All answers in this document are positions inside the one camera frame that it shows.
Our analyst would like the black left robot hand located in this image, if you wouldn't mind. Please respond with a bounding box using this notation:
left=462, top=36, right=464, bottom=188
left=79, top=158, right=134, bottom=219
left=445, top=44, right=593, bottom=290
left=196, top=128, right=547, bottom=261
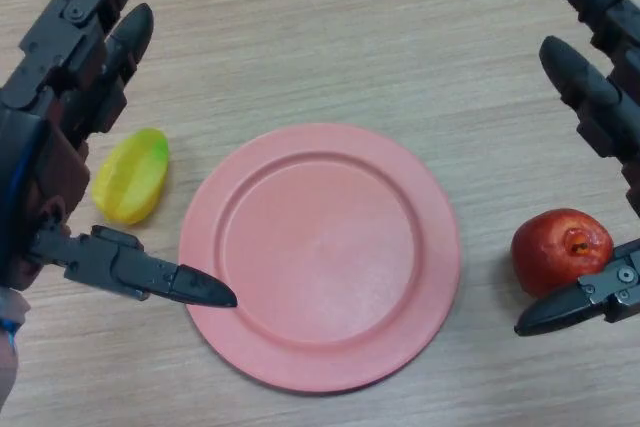
left=0, top=0, right=239, bottom=344

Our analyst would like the red apple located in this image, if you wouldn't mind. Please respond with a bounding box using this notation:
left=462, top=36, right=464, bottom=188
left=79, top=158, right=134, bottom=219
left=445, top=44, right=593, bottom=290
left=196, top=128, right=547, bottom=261
left=509, top=207, right=615, bottom=298

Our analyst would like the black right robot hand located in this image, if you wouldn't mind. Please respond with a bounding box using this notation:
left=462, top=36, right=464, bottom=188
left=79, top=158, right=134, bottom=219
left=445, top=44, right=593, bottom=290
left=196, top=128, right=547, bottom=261
left=513, top=0, right=640, bottom=338

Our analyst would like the yellow green starfruit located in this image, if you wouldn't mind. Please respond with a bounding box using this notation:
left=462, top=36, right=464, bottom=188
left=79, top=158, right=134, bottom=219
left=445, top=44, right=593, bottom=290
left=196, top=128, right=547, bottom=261
left=91, top=128, right=171, bottom=226

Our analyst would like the pink round plate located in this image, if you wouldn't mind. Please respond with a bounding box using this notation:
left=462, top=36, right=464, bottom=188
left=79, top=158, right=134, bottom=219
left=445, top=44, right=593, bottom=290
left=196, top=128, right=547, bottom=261
left=178, top=127, right=461, bottom=394

